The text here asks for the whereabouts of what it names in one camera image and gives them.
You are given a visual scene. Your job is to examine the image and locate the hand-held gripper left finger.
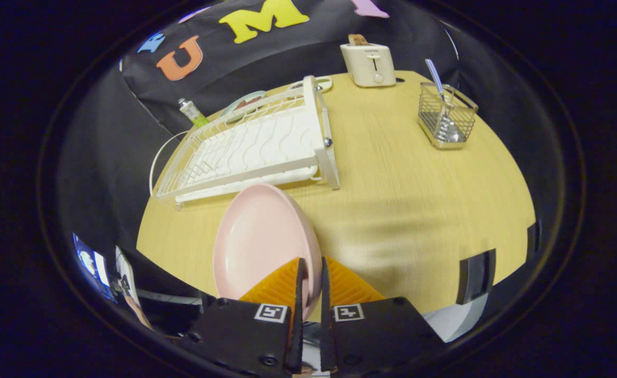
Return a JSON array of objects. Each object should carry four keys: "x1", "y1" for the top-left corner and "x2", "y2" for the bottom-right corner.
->
[{"x1": 177, "y1": 257, "x2": 307, "y2": 376}]

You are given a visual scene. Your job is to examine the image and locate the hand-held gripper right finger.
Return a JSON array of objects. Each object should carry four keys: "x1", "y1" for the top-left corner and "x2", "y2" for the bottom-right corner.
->
[{"x1": 319, "y1": 256, "x2": 445, "y2": 377}]

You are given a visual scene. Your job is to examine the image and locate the pink plate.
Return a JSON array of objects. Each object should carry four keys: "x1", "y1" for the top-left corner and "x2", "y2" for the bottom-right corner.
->
[{"x1": 213, "y1": 183, "x2": 323, "y2": 322}]

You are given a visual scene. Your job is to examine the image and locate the white wire dish rack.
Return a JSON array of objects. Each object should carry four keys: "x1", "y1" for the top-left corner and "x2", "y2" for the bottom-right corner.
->
[{"x1": 149, "y1": 75, "x2": 340, "y2": 211}]

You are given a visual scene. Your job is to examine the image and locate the metal wire basket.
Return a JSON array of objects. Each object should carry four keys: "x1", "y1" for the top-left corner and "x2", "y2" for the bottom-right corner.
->
[{"x1": 417, "y1": 82, "x2": 479, "y2": 150}]

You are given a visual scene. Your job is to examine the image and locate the metal spoon with striped handle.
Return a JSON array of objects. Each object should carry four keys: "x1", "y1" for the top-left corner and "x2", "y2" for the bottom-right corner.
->
[{"x1": 425, "y1": 59, "x2": 458, "y2": 140}]

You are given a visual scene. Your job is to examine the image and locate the pale green plate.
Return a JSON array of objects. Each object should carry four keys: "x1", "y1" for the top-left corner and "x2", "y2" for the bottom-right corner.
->
[{"x1": 220, "y1": 90, "x2": 267, "y2": 122}]

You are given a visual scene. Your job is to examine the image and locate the small white dish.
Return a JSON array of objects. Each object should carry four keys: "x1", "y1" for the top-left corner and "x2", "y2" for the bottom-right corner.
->
[{"x1": 290, "y1": 76, "x2": 333, "y2": 94}]

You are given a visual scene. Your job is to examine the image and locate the black table edge clamp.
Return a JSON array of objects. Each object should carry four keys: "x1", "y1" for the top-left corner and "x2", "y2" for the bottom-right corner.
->
[
  {"x1": 456, "y1": 249, "x2": 496, "y2": 305},
  {"x1": 527, "y1": 220, "x2": 541, "y2": 260}
]

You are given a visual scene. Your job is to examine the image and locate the glowing screen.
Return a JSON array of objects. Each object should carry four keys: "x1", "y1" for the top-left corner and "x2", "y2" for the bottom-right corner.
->
[{"x1": 74, "y1": 235, "x2": 113, "y2": 302}]

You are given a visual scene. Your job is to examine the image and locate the green and white bottle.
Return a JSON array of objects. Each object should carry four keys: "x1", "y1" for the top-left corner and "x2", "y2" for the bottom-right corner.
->
[{"x1": 178, "y1": 98, "x2": 210, "y2": 128}]

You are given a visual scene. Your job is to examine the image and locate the cream toaster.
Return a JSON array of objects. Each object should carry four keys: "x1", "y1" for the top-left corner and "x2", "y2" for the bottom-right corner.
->
[{"x1": 340, "y1": 42, "x2": 396, "y2": 88}]

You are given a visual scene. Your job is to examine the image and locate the black backdrop cloth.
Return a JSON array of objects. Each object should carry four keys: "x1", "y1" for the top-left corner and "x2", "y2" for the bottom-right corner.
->
[{"x1": 59, "y1": 0, "x2": 461, "y2": 263}]

